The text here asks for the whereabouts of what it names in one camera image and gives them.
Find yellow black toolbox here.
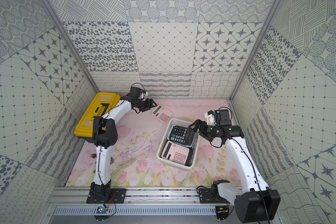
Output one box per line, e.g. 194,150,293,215
74,92,120,139

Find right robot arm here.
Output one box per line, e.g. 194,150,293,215
189,107,281,224

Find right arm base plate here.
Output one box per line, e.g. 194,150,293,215
196,186,229,204

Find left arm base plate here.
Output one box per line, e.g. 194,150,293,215
86,188,127,204

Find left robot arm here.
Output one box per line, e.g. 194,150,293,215
91,85,157,197

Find aluminium rail frame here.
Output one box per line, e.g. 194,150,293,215
47,186,278,216

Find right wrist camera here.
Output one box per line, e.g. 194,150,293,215
204,110,216,126

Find white plastic storage box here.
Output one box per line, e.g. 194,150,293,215
156,119,200,171

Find pink calculator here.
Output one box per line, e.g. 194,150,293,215
152,105,174,123
161,141,190,165

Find small black calculator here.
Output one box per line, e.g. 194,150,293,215
167,125,196,148

